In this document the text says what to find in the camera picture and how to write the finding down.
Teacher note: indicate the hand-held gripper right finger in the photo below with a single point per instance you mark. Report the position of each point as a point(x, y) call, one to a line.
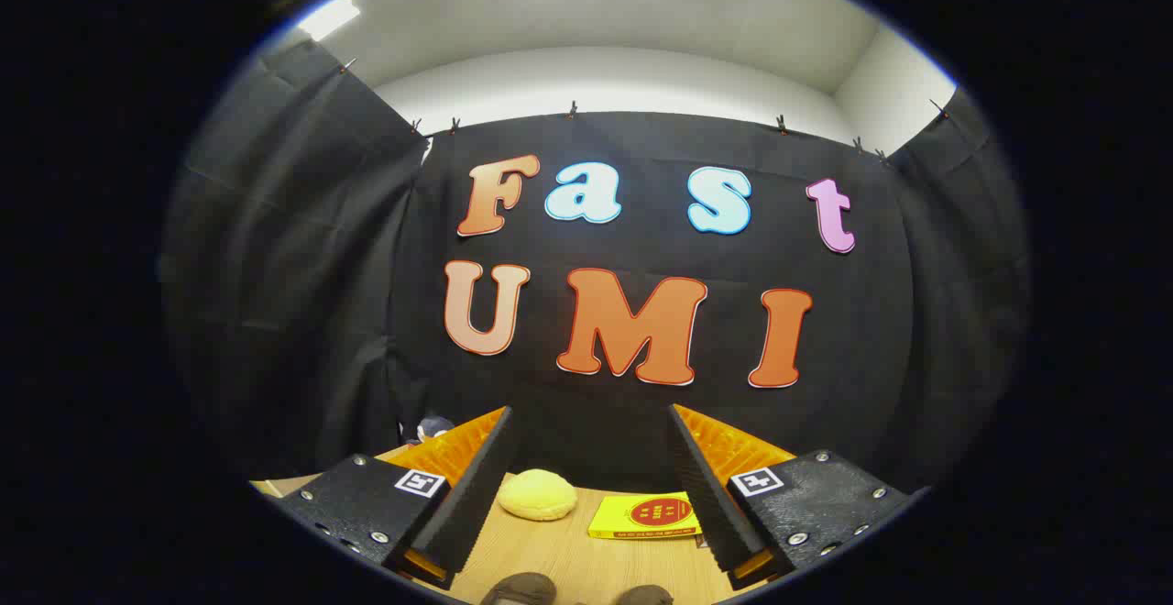
point(710, 504)

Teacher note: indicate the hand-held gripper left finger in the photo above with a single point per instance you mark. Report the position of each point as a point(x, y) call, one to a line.
point(467, 504)

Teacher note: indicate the brown fuzzy shoe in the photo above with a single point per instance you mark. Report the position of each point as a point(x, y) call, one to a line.
point(645, 596)
point(519, 588)

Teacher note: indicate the yellow book with red circle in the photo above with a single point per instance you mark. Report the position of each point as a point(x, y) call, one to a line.
point(641, 515)

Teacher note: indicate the yellow bread plush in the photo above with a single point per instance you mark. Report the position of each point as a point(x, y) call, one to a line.
point(537, 495)

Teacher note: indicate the penguin plush toy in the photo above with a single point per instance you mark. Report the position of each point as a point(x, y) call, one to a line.
point(433, 428)

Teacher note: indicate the black backdrop cloth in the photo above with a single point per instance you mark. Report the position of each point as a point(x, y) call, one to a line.
point(321, 266)

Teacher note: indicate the ceiling light panel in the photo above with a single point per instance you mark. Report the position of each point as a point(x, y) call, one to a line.
point(328, 17)

